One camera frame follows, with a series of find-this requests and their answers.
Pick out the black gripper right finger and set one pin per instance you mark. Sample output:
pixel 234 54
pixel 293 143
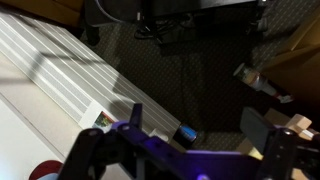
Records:
pixel 256 128

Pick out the blue drink can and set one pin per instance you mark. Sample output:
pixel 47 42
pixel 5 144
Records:
pixel 187 134

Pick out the colourful sticker label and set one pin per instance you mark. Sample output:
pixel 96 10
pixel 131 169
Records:
pixel 103 121

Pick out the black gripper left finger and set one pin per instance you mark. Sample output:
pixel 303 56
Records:
pixel 136 115

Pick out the white slatted radiator heater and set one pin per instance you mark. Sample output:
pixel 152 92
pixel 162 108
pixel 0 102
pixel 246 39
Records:
pixel 76 80

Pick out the wooden nightstand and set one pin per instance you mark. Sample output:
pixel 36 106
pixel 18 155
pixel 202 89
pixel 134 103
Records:
pixel 293 70

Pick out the light wooden block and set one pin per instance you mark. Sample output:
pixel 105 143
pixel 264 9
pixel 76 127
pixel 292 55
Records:
pixel 300 123

